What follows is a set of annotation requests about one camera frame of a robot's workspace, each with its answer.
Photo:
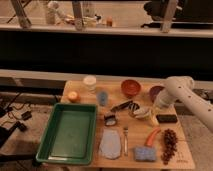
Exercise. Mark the yellow banana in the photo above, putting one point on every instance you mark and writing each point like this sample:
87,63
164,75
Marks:
146,113

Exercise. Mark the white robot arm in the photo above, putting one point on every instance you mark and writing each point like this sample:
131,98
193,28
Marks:
181,88

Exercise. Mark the red bowl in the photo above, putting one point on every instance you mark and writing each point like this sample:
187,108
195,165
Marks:
130,88

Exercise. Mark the purple bowl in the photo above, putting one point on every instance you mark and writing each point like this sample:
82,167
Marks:
154,91

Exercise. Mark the white clear cup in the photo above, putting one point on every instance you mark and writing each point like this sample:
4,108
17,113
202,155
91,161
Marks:
90,83

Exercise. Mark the striped black white can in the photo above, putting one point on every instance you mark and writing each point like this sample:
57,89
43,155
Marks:
132,107

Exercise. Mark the orange fruit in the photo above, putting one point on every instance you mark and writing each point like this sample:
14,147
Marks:
73,97

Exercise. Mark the silver fork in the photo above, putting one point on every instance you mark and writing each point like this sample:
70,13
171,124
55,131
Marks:
125,129

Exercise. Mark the light blue folded cloth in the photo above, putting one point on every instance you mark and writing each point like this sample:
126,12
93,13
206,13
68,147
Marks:
110,145

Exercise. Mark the green plastic tray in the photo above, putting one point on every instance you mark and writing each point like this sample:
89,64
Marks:
69,135

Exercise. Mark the small black block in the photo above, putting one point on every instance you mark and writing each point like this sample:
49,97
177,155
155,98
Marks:
166,118

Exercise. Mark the orange carrot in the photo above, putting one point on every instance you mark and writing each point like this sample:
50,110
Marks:
151,137

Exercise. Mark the blue sponge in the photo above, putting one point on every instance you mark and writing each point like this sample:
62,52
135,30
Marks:
145,154

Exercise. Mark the bunch of red grapes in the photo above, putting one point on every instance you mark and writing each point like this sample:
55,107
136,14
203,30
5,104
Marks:
170,145

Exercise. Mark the black handled knife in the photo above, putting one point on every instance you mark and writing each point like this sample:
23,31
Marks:
121,106

